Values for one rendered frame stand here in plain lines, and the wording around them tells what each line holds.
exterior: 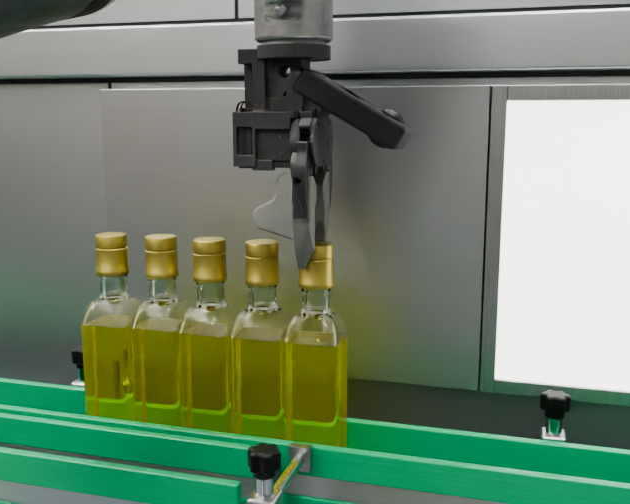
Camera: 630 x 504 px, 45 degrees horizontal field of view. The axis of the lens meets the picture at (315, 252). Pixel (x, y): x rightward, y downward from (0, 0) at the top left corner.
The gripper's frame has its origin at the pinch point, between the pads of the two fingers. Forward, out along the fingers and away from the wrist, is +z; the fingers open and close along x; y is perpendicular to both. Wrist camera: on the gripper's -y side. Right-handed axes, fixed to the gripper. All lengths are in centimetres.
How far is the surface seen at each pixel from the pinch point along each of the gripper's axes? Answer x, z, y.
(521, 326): -12.3, 9.5, -20.2
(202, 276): 1.4, 2.9, 11.6
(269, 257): 0.9, 0.6, 4.5
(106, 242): 1.3, -0.2, 22.7
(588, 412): -14.9, 19.7, -28.0
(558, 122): -12.2, -12.7, -22.9
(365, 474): 4.1, 21.1, -6.2
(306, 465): 5.0, 20.4, -0.5
